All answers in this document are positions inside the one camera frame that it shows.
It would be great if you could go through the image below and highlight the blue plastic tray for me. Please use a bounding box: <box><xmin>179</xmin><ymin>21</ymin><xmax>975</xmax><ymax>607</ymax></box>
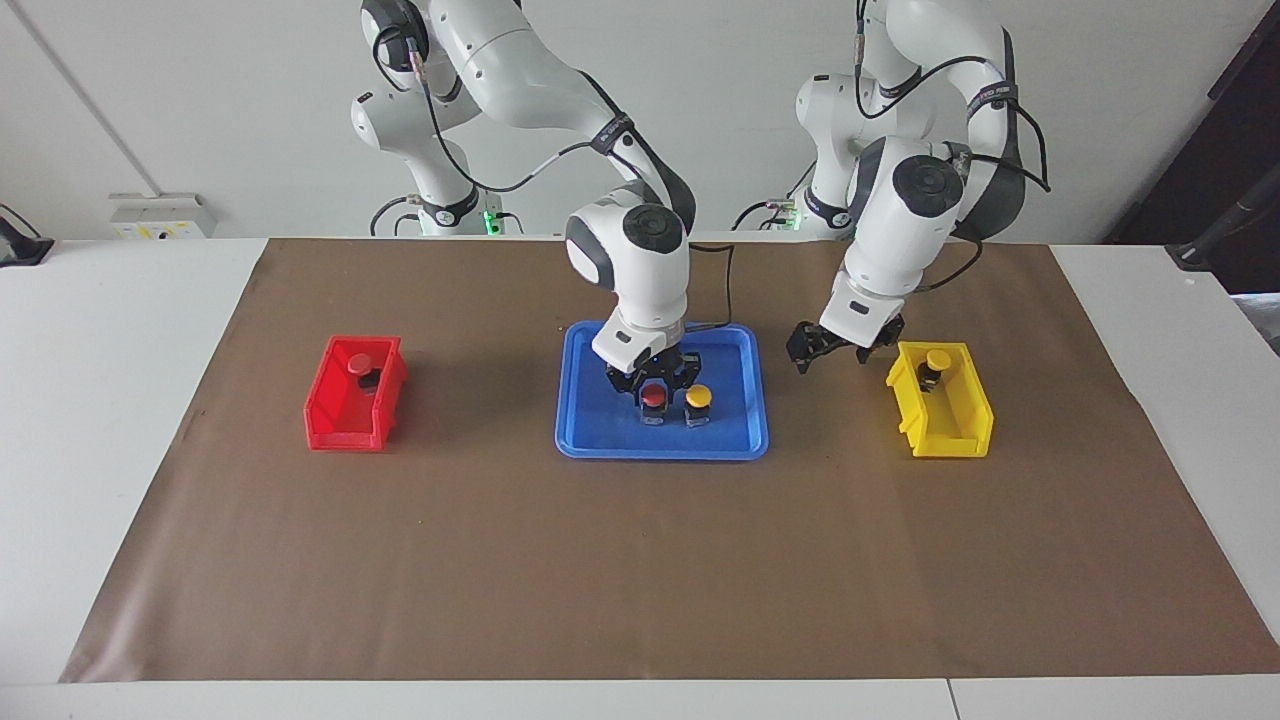
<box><xmin>555</xmin><ymin>320</ymin><xmax>771</xmax><ymax>462</ymax></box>

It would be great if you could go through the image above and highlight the yellow plastic bin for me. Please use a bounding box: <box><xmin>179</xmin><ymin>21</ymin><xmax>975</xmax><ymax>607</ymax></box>
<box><xmin>885</xmin><ymin>341</ymin><xmax>996</xmax><ymax>460</ymax></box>

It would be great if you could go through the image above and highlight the brown paper mat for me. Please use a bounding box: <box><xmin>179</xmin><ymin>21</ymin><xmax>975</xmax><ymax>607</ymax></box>
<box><xmin>58</xmin><ymin>237</ymin><xmax>1280</xmax><ymax>684</ymax></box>

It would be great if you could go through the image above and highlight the red plastic bin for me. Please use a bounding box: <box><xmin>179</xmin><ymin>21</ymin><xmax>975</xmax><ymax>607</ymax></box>
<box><xmin>303</xmin><ymin>335</ymin><xmax>410</xmax><ymax>453</ymax></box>

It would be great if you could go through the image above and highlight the black stand bar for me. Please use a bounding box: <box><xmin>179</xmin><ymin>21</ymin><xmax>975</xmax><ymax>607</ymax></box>
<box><xmin>1165</xmin><ymin>165</ymin><xmax>1280</xmax><ymax>271</ymax></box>

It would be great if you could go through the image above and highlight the dark background panel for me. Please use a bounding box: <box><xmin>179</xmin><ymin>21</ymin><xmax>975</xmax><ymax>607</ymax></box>
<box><xmin>1105</xmin><ymin>0</ymin><xmax>1280</xmax><ymax>296</ymax></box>

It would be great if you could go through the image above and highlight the grey power box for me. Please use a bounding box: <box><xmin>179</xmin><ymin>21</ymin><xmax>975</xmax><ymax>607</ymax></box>
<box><xmin>108</xmin><ymin>193</ymin><xmax>217</xmax><ymax>240</ymax></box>

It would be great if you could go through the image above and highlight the black device at table edge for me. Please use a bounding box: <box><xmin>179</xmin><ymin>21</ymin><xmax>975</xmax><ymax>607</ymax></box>
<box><xmin>0</xmin><ymin>205</ymin><xmax>54</xmax><ymax>268</ymax></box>

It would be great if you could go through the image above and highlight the black left base cable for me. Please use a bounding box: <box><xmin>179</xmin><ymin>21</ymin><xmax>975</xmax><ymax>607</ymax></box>
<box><xmin>730</xmin><ymin>160</ymin><xmax>816</xmax><ymax>232</ymax></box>

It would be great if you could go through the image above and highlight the black base cable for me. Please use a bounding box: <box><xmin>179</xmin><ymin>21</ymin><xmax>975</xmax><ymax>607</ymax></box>
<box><xmin>370</xmin><ymin>195</ymin><xmax>526</xmax><ymax>238</ymax></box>
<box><xmin>730</xmin><ymin>160</ymin><xmax>816</xmax><ymax>232</ymax></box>

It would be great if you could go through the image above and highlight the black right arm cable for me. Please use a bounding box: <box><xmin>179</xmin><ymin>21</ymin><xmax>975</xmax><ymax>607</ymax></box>
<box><xmin>370</xmin><ymin>20</ymin><xmax>736</xmax><ymax>333</ymax></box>

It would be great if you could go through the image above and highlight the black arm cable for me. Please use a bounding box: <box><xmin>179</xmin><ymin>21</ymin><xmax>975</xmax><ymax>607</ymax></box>
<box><xmin>855</xmin><ymin>0</ymin><xmax>1051</xmax><ymax>293</ymax></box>
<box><xmin>370</xmin><ymin>20</ymin><xmax>736</xmax><ymax>333</ymax></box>

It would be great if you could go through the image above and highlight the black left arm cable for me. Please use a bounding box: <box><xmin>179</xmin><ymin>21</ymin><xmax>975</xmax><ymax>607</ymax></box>
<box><xmin>855</xmin><ymin>0</ymin><xmax>1051</xmax><ymax>293</ymax></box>

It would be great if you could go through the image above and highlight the black right base cable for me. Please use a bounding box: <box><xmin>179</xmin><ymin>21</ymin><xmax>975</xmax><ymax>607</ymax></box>
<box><xmin>370</xmin><ymin>195</ymin><xmax>526</xmax><ymax>238</ymax></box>

